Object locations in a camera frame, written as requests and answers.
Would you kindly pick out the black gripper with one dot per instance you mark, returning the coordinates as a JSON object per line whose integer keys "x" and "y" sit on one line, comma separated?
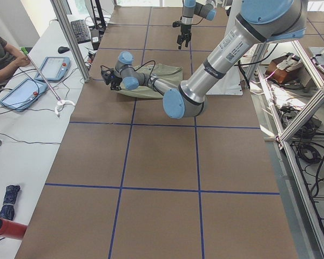
{"x": 114, "y": 81}
{"x": 184, "y": 30}

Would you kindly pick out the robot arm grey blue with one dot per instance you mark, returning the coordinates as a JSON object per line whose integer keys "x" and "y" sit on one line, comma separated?
{"x": 191, "y": 8}
{"x": 256, "y": 22}

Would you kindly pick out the metal reacher stick white hook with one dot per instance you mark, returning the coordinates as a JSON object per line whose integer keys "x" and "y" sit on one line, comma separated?
{"x": 60, "y": 102}

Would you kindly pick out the black power adapter with label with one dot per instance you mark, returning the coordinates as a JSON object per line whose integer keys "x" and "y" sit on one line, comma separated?
{"x": 95, "y": 38}

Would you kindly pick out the blue teach pendant far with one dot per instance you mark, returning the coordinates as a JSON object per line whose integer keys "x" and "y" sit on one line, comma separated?
{"x": 55, "y": 68}

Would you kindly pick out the blue teach pendant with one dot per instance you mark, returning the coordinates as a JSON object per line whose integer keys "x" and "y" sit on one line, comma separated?
{"x": 23, "y": 95}
{"x": 55, "y": 68}

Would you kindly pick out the black computer mouse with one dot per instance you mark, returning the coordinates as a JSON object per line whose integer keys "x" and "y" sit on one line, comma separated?
{"x": 63, "y": 49}

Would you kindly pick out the black keyboard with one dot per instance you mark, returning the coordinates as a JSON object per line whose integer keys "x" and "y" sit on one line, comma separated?
{"x": 80, "y": 30}

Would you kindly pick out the brown table cover mat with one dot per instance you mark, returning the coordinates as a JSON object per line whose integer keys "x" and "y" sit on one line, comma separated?
{"x": 130, "y": 182}

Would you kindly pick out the blue teach pendant near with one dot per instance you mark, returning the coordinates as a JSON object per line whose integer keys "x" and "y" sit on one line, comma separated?
{"x": 23, "y": 95}

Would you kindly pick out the brown box with white object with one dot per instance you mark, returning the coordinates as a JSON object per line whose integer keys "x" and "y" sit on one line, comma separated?
{"x": 285, "y": 68}

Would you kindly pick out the seated person in grey shirt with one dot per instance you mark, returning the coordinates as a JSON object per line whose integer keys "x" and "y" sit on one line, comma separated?
{"x": 10, "y": 60}

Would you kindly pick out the folded dark blue umbrella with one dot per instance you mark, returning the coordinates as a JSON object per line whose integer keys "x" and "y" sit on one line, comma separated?
{"x": 10, "y": 197}

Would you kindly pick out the red cylinder tube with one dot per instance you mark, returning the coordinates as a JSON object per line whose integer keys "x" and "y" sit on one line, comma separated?
{"x": 12, "y": 229}

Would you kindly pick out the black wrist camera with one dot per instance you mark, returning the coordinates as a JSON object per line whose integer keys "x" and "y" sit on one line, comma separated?
{"x": 108, "y": 76}
{"x": 176, "y": 24}

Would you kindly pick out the grey aluminium frame post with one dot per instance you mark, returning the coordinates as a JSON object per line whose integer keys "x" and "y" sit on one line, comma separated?
{"x": 70, "y": 38}

